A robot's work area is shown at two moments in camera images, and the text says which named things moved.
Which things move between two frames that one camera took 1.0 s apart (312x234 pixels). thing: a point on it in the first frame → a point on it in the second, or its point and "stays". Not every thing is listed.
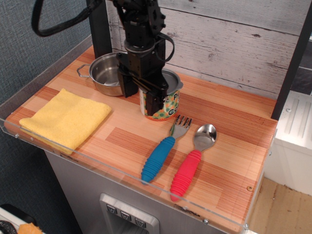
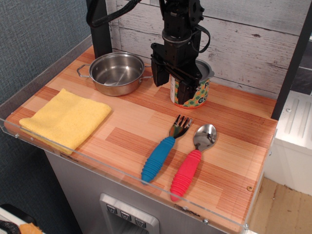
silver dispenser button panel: (123, 217) stays
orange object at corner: (29, 228) stays
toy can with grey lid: (171, 101) → (201, 96)
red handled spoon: (204, 136) stays
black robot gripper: (146, 63) → (181, 61)
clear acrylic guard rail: (16, 129) stays
